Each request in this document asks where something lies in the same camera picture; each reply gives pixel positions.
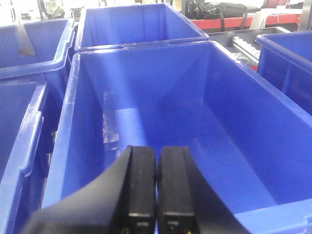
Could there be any blue bin behind target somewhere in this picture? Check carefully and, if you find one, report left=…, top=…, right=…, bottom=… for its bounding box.
left=75, top=3, right=209, bottom=53

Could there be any black bag on table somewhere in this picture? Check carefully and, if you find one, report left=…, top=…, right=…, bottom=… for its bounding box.
left=188, top=2, right=261, bottom=20

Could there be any blue bin right side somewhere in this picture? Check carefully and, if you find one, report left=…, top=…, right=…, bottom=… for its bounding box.
left=256, top=31, right=312, bottom=114

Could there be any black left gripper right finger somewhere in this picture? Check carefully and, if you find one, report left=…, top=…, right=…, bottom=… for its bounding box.
left=157, top=146, right=249, bottom=234

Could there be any blue bin left front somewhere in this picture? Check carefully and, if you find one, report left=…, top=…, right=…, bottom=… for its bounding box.
left=0, top=78, right=48, bottom=234

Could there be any blue bin far left rear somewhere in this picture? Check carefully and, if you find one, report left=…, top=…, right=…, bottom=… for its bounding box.
left=0, top=19, right=74, bottom=101

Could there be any blue bin middle on rack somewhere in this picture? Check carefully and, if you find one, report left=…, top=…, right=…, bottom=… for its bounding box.
left=43, top=42, right=312, bottom=234

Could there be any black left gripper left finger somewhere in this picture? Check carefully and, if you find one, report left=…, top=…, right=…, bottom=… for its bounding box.
left=22, top=145, right=156, bottom=234

